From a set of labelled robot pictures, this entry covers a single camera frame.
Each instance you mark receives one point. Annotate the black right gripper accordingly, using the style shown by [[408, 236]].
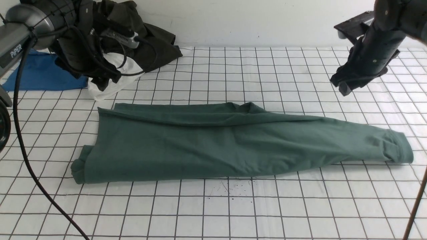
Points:
[[372, 51]]

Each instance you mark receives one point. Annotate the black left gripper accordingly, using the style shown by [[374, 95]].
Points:
[[79, 46]]

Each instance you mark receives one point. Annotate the white shirt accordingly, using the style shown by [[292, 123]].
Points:
[[126, 66]]

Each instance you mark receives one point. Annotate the blue shirt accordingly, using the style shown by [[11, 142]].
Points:
[[40, 73]]

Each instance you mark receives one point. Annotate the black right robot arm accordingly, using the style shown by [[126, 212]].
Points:
[[408, 16]]

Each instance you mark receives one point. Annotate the dark olive shirt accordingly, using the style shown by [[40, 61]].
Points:
[[159, 49]]

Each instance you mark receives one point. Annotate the green long-sleeved shirt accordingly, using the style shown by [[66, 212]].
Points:
[[177, 142]]

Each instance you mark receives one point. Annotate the white grid tablecloth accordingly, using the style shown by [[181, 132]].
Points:
[[360, 200]]

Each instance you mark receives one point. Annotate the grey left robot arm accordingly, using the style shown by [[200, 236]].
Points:
[[31, 24]]

